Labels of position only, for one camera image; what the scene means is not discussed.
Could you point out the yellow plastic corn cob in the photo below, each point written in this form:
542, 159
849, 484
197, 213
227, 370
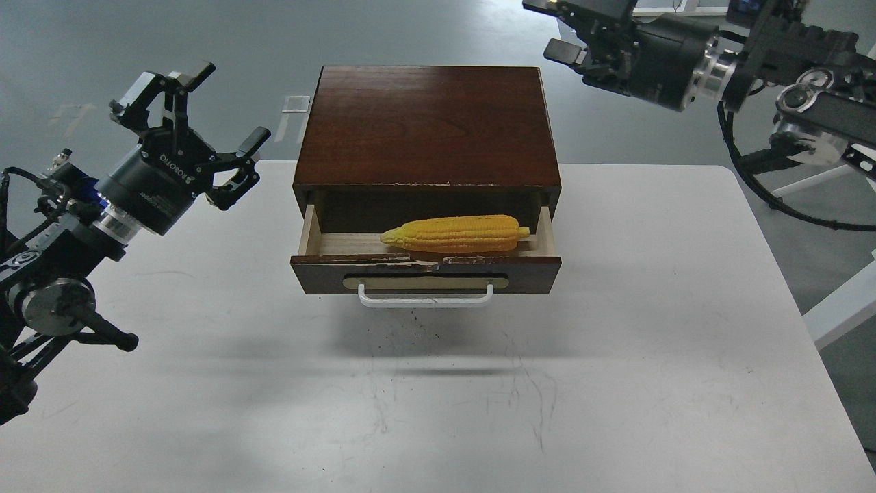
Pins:
458, 234

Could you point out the dark wooden drawer cabinet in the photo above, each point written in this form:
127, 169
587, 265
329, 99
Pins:
388, 144

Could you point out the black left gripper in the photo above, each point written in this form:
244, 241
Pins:
156, 182

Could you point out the white desk frame base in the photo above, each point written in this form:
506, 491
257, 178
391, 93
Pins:
714, 9

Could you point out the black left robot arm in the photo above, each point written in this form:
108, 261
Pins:
57, 227

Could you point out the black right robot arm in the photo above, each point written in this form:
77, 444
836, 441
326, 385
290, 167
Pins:
825, 112

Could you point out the wooden drawer with white handle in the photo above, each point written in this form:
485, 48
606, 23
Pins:
341, 250

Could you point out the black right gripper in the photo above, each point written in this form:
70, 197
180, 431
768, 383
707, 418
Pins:
653, 61

